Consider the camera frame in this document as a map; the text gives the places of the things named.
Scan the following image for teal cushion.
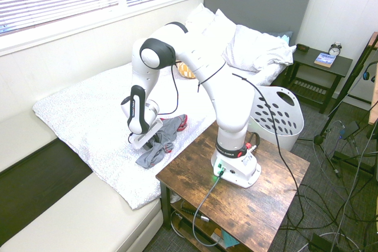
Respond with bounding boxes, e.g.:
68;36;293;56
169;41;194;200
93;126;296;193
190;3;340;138
267;31;294;44

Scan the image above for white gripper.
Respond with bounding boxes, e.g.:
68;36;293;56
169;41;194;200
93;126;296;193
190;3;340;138
128;117;164;151

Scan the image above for yellow patterned bolster pillow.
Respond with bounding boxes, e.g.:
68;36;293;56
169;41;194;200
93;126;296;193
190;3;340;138
177;62;197;80

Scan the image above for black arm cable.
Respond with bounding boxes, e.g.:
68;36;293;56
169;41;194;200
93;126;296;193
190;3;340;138
159;56;305;221

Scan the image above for blue paperback book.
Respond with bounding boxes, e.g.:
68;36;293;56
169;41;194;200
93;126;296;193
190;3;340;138
313;52;338;68

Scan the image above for teal paper item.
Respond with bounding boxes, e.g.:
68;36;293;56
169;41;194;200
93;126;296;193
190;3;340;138
221;230;241;248

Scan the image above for light wooden desk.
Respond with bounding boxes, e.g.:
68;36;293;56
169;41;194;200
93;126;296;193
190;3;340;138
368;31;378;126

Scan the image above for blue headphones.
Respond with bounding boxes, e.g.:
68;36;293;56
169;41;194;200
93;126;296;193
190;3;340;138
362;62;377;83

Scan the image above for white circle-print duvet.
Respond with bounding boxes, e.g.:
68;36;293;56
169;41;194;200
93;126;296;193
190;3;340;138
32;63;220;210

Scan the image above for black floor box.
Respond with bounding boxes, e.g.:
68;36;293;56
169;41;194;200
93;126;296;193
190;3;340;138
308;232;336;252

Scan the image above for black nightstand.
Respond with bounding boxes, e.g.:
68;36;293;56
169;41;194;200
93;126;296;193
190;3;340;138
271;44;354;114

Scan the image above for grey base cable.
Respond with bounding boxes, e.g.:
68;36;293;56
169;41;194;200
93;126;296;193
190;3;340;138
192;172;226;248

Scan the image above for white square pillow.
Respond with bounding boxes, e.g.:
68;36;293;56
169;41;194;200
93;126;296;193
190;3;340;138
202;8;237;44

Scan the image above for white perforated laundry basket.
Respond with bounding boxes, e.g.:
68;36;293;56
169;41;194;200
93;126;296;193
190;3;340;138
249;85;305;152

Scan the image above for black tripod stand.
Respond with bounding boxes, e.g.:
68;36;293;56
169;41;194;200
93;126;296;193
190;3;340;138
312;32;378;179

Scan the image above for grey shirt with red trim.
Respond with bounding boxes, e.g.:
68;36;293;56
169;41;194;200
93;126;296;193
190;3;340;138
135;113;188;171

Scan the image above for black power adapter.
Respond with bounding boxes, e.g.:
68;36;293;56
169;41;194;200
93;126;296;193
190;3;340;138
339;120;361;140

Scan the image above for rustic wooden table black frame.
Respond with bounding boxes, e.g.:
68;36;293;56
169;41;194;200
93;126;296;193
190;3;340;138
155;120;311;252

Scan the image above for black twin-bell alarm clock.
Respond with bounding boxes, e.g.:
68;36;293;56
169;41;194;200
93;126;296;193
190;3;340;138
328;41;343;57

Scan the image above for large rumpled white pillow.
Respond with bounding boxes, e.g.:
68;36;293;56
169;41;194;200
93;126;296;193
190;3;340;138
221;24;297;86

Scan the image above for cream mattress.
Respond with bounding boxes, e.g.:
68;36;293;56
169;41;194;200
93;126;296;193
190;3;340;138
0;109;164;252

